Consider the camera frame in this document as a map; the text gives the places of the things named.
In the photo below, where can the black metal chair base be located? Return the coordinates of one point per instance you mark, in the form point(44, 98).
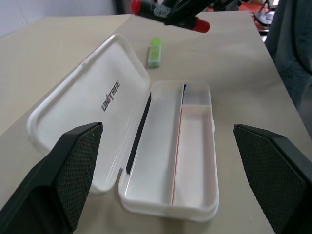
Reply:
point(263, 15)

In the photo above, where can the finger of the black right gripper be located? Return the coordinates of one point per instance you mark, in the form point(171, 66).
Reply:
point(185, 17)
point(171, 6)

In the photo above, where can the red and black marker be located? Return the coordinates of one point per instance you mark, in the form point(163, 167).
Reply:
point(201, 25)

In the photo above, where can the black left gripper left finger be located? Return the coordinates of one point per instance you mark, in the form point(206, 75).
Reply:
point(61, 175)

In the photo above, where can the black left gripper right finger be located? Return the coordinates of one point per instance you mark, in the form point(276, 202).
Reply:
point(270, 175)

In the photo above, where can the white Unitree pencil case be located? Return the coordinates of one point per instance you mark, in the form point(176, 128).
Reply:
point(156, 148)

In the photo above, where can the green eraser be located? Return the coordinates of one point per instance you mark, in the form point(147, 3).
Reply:
point(155, 53)

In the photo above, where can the dark grey fabric chair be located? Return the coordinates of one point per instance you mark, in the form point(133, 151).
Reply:
point(290, 48)

